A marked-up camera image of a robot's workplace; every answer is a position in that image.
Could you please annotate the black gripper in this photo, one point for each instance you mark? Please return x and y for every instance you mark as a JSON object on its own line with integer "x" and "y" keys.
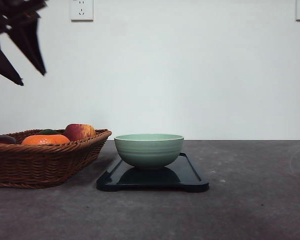
{"x": 25, "y": 32}

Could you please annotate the light green ceramic bowl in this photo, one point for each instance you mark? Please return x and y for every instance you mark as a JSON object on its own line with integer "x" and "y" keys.
{"x": 149, "y": 149}

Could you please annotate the brown wicker basket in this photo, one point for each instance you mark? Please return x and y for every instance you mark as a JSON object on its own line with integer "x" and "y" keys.
{"x": 37, "y": 166}

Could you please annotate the green fruit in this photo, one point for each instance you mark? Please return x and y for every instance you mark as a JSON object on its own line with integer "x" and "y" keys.
{"x": 48, "y": 132}

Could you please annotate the dark purple fruit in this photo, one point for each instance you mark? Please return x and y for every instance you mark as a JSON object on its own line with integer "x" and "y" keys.
{"x": 6, "y": 139}

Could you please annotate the orange tangerine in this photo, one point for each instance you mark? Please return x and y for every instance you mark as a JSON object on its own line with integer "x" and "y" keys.
{"x": 45, "y": 139}

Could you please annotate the red yellow apple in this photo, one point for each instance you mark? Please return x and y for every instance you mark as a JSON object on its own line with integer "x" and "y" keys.
{"x": 78, "y": 131}

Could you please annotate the dark teal rectangular tray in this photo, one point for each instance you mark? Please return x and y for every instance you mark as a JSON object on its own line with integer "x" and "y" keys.
{"x": 181, "y": 175}

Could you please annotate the white wall socket left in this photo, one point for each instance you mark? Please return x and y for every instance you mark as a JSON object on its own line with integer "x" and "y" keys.
{"x": 81, "y": 11}

